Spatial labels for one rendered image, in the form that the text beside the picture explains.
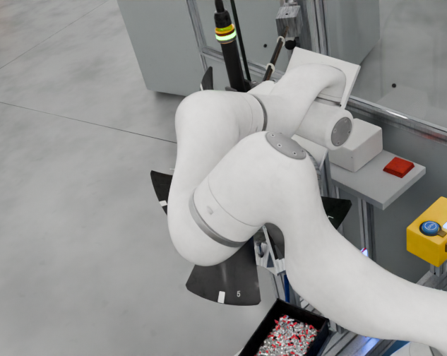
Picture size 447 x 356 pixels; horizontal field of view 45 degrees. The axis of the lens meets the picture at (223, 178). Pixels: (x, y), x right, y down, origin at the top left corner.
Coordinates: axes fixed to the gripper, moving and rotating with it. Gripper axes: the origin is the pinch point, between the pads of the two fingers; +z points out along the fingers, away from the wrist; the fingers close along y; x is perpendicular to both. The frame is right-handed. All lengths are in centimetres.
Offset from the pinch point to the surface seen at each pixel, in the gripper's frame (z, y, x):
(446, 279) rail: -38, 31, -69
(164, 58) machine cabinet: 258, 117, -112
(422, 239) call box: -36, 21, -45
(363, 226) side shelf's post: 12, 53, -96
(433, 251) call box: -39, 21, -48
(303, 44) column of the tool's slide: 39, 59, -24
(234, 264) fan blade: 1, -14, -50
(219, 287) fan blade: 1, -21, -55
